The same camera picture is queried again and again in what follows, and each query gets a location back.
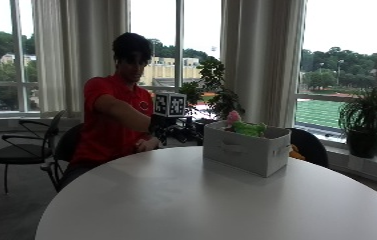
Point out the white marker cube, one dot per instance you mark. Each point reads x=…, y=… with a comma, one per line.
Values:
x=169, y=104

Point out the white fabric storage box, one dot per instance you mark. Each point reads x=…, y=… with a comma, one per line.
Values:
x=241, y=151

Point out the the person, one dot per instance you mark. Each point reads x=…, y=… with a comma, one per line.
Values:
x=108, y=126

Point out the green and pink soft toy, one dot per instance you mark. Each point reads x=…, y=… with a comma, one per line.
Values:
x=245, y=127

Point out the tall leafy potted plant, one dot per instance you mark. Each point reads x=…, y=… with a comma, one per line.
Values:
x=215, y=90

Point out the orange soft toy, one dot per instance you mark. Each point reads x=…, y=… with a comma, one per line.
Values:
x=294, y=152

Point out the white curtain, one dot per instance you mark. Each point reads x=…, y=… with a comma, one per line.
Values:
x=78, y=56
x=262, y=60

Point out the black chair with armrests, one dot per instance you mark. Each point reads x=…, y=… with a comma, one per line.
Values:
x=21, y=155

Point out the potted grass plant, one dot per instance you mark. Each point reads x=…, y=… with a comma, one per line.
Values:
x=367, y=123

